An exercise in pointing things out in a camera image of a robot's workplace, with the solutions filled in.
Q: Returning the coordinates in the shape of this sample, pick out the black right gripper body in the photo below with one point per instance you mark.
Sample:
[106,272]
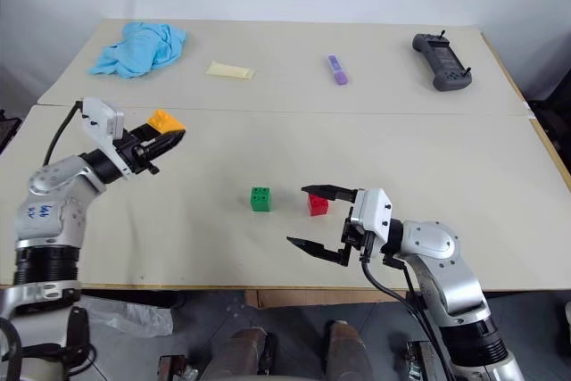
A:
[352,238]

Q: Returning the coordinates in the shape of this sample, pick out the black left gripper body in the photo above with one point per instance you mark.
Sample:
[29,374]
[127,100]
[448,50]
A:
[134,154]

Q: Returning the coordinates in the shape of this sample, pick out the purple small stick case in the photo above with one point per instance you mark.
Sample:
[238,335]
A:
[337,69]

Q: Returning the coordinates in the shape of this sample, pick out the light blue crumpled cloth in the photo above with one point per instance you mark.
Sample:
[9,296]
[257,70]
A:
[140,48]

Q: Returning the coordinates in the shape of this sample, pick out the red toy cube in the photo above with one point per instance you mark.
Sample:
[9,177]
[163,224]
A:
[318,206]

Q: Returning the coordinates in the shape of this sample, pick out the green toy cube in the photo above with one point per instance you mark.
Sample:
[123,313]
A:
[261,199]

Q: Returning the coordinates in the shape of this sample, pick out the dark object at table side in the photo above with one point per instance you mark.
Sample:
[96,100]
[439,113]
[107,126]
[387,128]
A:
[9,131]

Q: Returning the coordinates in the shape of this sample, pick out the dark rounded shape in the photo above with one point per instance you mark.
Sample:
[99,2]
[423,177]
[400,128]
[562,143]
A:
[243,354]
[348,350]

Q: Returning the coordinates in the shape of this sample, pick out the clear plastic bag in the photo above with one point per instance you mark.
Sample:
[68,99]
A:
[129,316]

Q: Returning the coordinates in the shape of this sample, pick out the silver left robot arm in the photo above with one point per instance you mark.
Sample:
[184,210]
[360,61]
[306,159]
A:
[53,216]

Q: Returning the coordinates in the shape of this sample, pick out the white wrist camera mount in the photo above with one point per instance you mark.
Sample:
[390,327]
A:
[374,211]
[103,118]

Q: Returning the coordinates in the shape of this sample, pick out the pale yellow flat packet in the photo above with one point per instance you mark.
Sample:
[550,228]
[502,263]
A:
[229,71]

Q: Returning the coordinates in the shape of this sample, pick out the orange toy cube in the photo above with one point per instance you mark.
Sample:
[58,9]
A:
[166,122]

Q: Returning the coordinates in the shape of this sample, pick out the dark equipment beside table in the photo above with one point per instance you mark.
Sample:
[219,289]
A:
[551,126]

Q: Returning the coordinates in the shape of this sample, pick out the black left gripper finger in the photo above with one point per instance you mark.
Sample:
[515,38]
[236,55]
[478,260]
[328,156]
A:
[145,132]
[164,142]

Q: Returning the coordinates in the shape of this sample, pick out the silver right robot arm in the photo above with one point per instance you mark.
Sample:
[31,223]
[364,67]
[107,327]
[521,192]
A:
[450,269]

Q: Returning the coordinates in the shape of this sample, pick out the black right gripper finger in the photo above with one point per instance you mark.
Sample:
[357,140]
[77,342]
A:
[319,250]
[332,192]

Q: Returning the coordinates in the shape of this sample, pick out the dark grey handheld controller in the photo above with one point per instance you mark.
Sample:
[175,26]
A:
[441,62]

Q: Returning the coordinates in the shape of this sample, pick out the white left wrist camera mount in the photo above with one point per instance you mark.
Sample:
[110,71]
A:
[103,118]

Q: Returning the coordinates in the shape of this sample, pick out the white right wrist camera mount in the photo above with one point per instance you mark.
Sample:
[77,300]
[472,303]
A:
[374,211]

